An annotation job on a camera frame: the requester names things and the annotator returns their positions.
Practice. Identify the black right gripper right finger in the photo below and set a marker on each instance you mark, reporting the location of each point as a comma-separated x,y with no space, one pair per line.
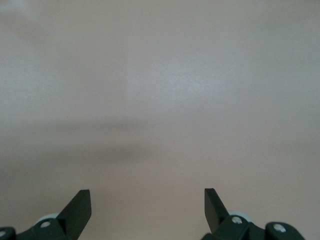
217,217

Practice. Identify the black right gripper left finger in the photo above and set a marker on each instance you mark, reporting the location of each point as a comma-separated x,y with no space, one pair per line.
72,217

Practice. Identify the brown table cover mat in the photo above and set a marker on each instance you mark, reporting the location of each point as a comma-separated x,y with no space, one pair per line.
160,75

